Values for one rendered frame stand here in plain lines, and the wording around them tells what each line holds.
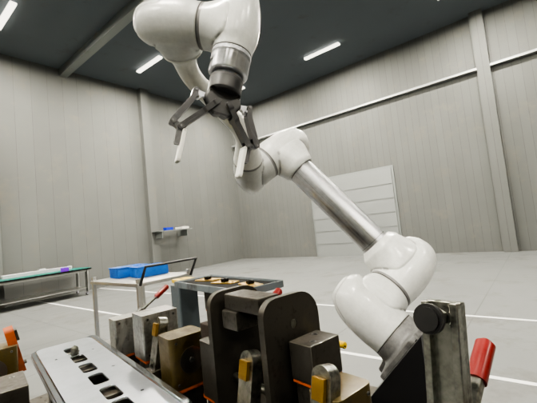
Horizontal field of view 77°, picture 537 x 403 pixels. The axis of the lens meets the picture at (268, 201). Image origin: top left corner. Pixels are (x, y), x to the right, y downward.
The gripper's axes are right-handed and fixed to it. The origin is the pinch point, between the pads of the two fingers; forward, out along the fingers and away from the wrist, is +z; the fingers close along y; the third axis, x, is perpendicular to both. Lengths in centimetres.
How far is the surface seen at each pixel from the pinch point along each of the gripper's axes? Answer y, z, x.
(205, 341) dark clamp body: -6.9, 37.0, -1.7
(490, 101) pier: -807, -468, -486
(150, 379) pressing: 1.4, 47.9, -10.0
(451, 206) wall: -842, -196, -600
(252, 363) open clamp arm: -9.3, 34.5, 17.7
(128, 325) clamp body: 5, 47, -51
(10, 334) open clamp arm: 35, 50, -45
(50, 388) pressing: 21, 54, -22
